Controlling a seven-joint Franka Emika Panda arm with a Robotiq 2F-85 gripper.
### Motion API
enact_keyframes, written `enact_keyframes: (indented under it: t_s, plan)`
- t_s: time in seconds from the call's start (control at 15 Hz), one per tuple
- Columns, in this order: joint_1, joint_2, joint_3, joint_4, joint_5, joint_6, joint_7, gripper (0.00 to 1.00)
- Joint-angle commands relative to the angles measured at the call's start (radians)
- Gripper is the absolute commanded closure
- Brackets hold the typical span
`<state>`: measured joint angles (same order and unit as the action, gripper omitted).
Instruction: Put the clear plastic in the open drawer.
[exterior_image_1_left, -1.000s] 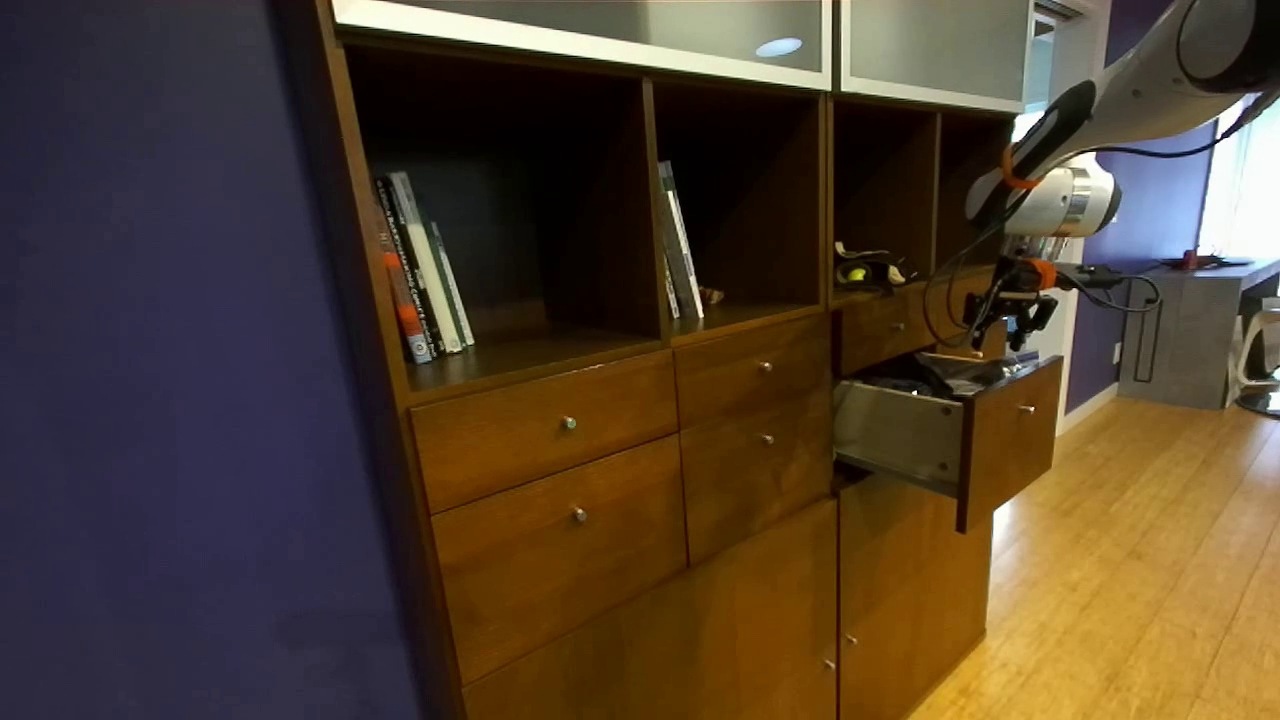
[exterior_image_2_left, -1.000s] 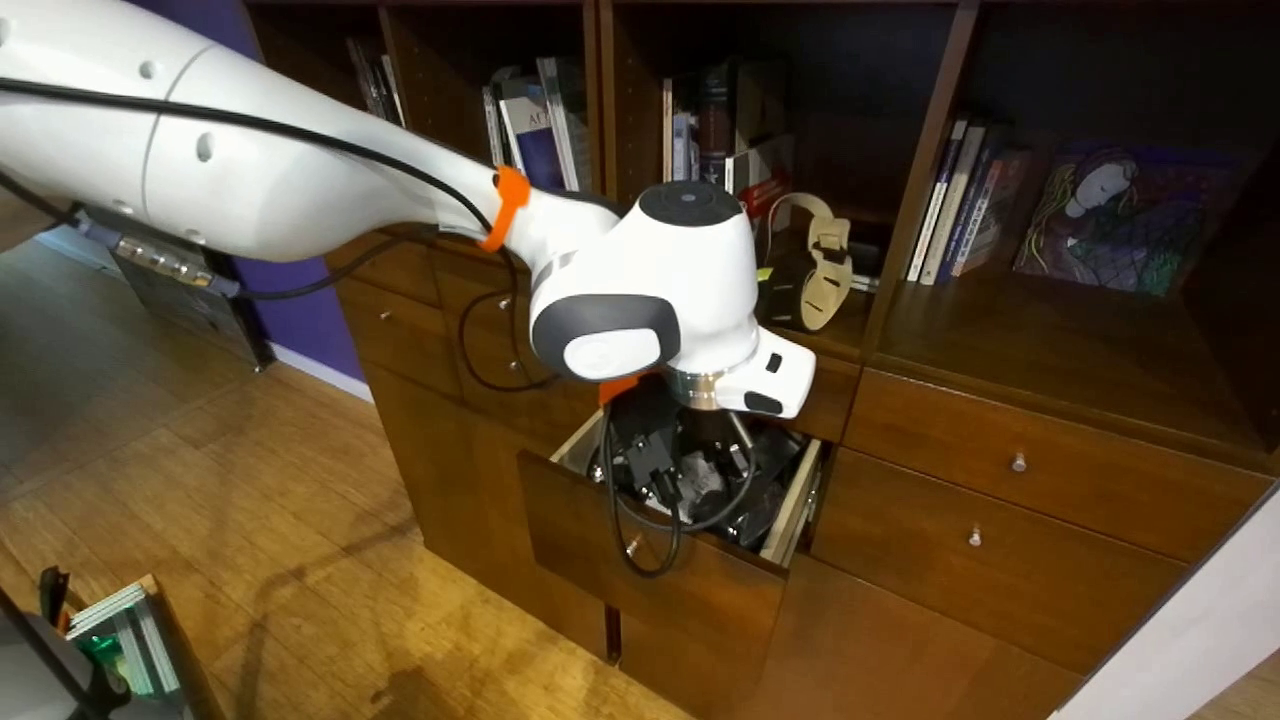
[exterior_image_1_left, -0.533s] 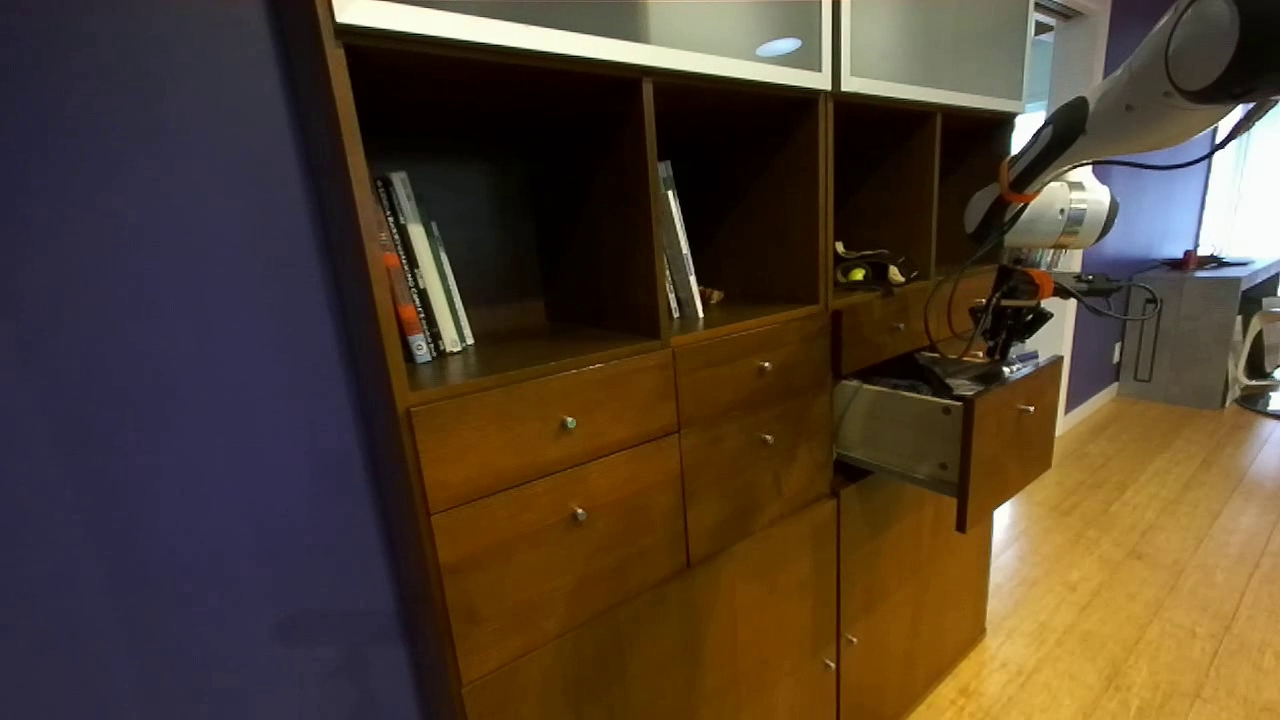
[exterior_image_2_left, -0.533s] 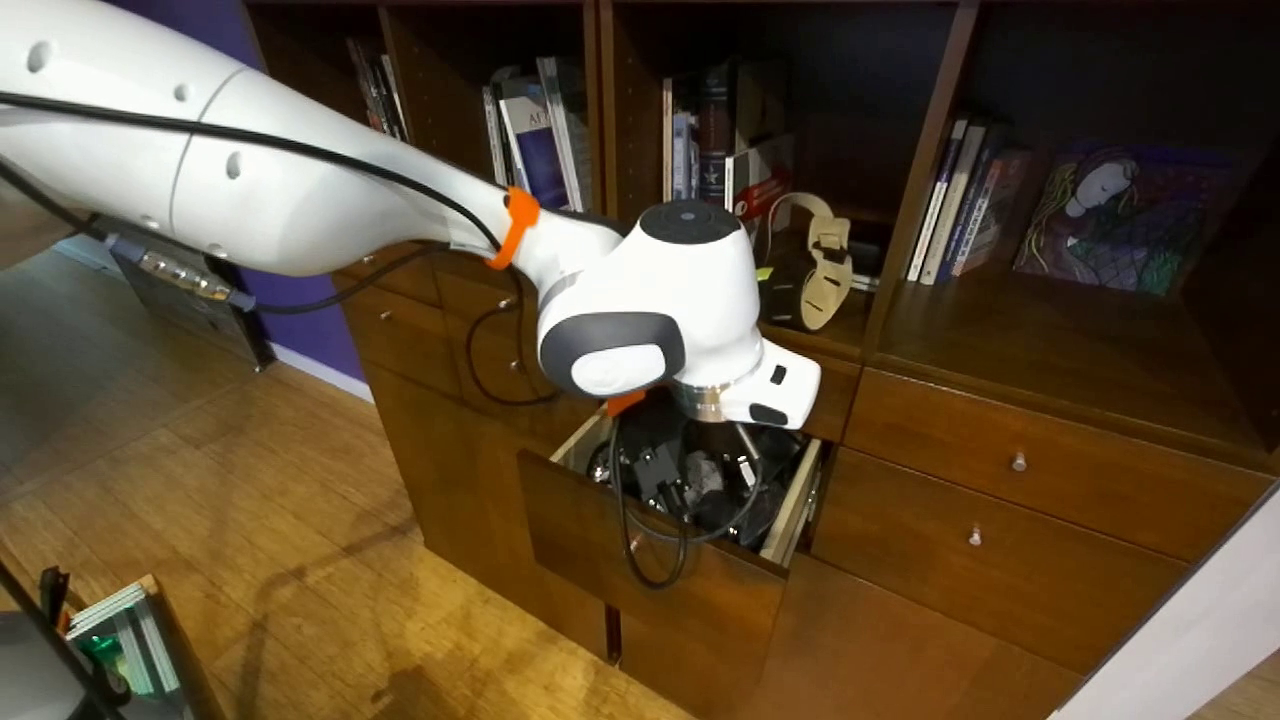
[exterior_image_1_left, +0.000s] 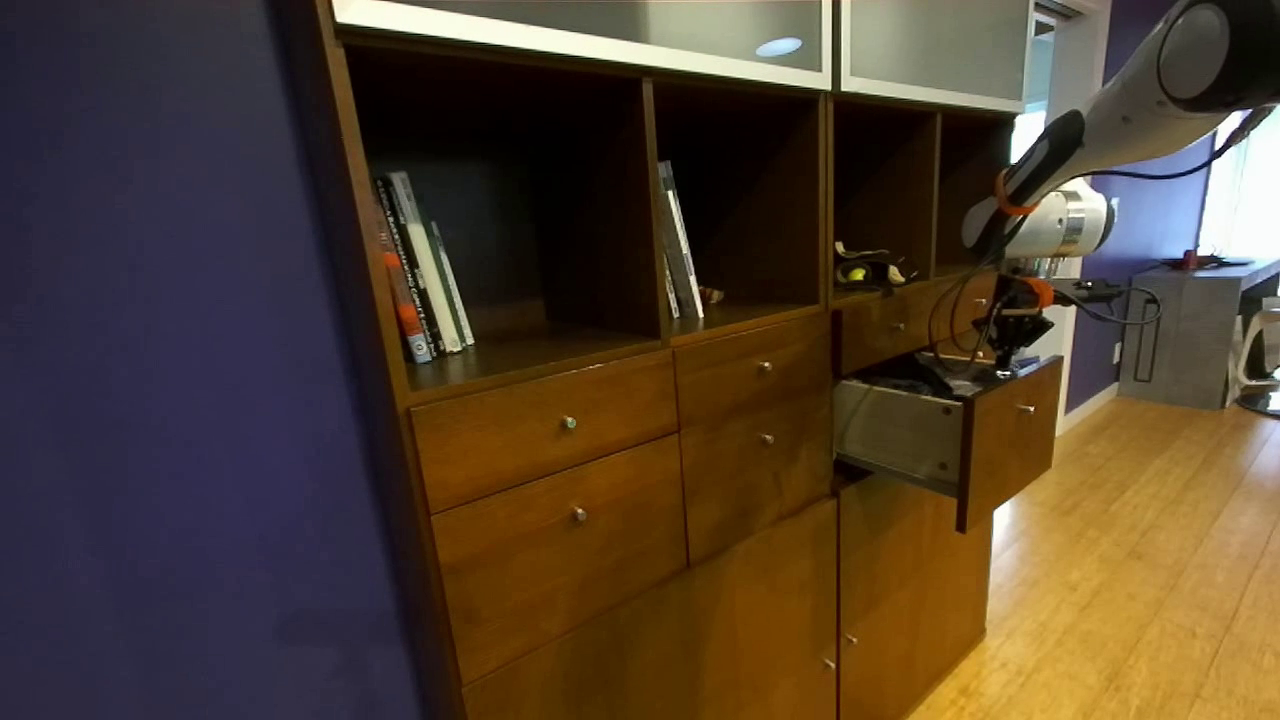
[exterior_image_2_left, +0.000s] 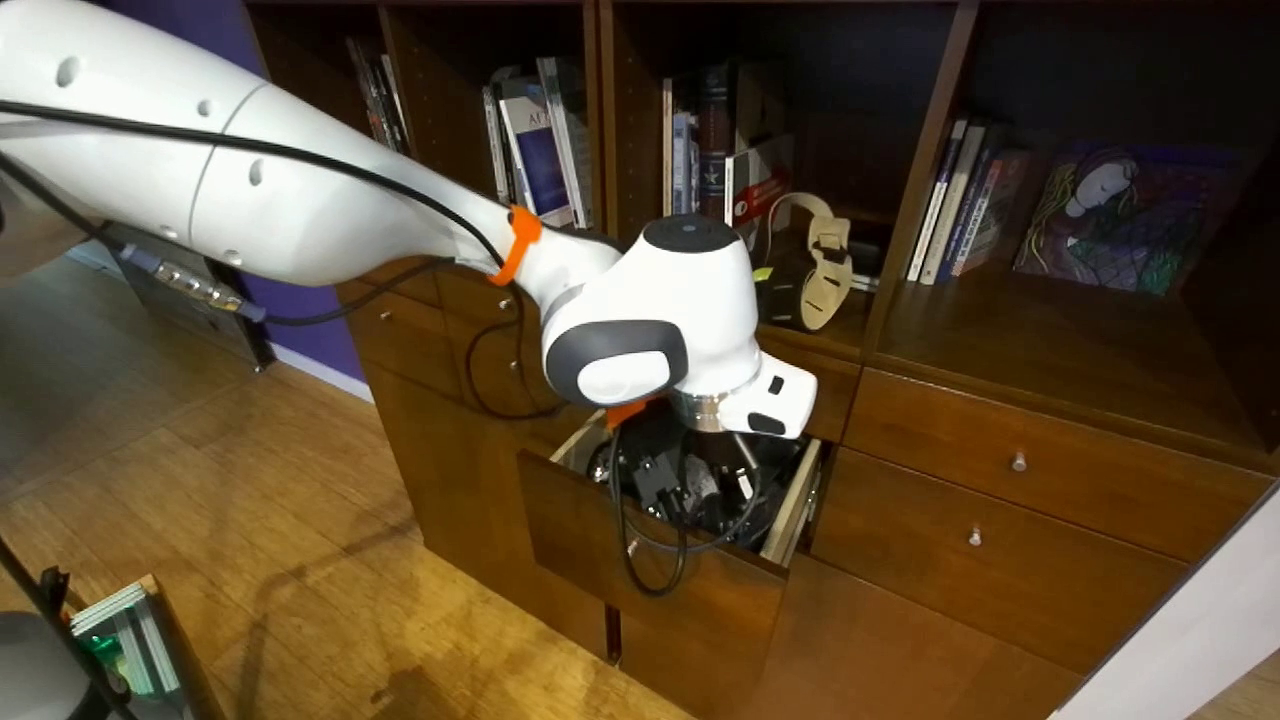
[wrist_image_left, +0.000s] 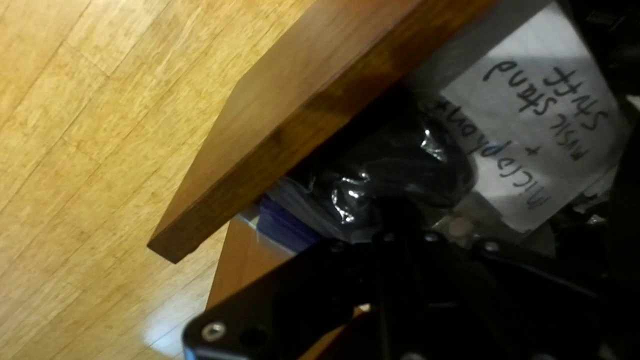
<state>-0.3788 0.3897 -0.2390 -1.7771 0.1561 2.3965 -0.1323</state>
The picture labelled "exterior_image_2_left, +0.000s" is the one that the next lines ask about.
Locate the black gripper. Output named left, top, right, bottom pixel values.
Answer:
left=603, top=410, right=754, bottom=532

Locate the dark object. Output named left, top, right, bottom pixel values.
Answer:
left=714, top=430, right=806, bottom=542

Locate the open wooden drawer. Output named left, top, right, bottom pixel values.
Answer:
left=517, top=394, right=832, bottom=705

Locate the closed wooden drawer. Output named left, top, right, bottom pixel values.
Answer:
left=807, top=447, right=1191, bottom=679
left=845, top=363, right=1280, bottom=570

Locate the red striped cover book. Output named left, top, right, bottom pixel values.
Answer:
left=730, top=166, right=792, bottom=226

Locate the light blue book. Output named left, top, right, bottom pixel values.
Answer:
left=671, top=107, right=710, bottom=219

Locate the white spine book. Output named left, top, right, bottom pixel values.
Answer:
left=656, top=75, right=681, bottom=219

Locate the blue panel cover book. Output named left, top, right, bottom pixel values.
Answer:
left=493, top=86, right=592, bottom=232

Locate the dark tall book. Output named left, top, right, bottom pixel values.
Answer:
left=699, top=60, right=742, bottom=226

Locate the white thin book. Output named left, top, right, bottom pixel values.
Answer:
left=905, top=114, right=973, bottom=289
left=935, top=119, right=999, bottom=289

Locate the white upright book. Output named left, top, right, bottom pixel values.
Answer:
left=475, top=63, right=517, bottom=203

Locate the brown wooden shelving cabinet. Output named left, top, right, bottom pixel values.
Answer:
left=235, top=0, right=1280, bottom=720

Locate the dark thin book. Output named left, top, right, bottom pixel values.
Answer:
left=964, top=138, right=1042, bottom=283

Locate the dark leaning book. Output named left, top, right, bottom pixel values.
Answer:
left=340, top=33, right=418, bottom=150

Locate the colourful picture cover book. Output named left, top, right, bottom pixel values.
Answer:
left=1009, top=138, right=1251, bottom=304

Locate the green white box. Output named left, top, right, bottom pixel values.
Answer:
left=70, top=570, right=193, bottom=705

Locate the white board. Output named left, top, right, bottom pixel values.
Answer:
left=1048, top=487, right=1280, bottom=720

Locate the grey rounded object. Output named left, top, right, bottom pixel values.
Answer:
left=0, top=602, right=95, bottom=720

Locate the orange cable strap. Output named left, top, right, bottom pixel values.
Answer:
left=493, top=203, right=550, bottom=292

